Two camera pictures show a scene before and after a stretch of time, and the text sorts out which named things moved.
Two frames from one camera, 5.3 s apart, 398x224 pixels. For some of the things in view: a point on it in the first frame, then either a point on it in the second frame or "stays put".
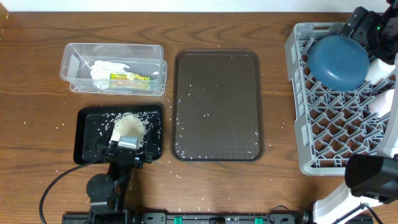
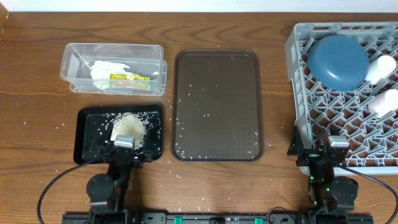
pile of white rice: (129, 124) stays put
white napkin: (101, 71) stays put
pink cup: (382, 104) stays put
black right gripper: (367, 21) → (310, 154)
